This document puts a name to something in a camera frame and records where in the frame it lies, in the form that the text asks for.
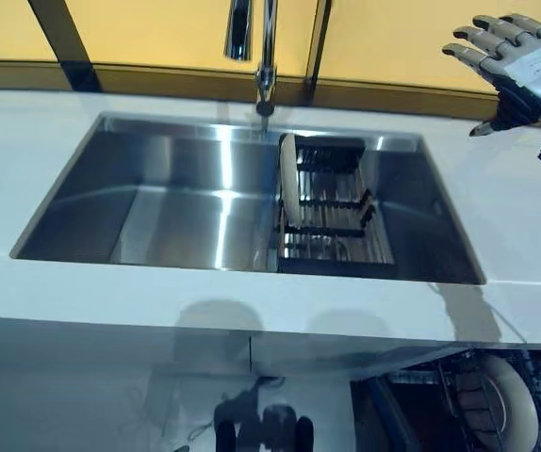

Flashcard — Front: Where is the beige round plate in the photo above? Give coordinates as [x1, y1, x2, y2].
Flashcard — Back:
[455, 352, 539, 449]
[277, 132, 303, 228]

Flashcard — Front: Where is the black left robot foot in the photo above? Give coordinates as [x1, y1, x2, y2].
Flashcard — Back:
[216, 417, 239, 452]

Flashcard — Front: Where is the black sink dish rack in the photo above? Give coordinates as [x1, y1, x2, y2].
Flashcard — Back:
[275, 135, 397, 275]

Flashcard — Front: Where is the white glossy cabinet door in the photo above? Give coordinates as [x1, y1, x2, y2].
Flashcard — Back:
[250, 336, 447, 383]
[0, 319, 253, 379]

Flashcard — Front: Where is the chrome gooseneck faucet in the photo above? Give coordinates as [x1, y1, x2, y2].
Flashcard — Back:
[223, 0, 280, 118]

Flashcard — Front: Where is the stainless steel sink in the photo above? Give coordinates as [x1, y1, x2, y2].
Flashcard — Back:
[10, 110, 488, 286]

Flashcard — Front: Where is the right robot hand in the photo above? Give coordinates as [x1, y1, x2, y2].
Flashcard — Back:
[441, 13, 541, 138]

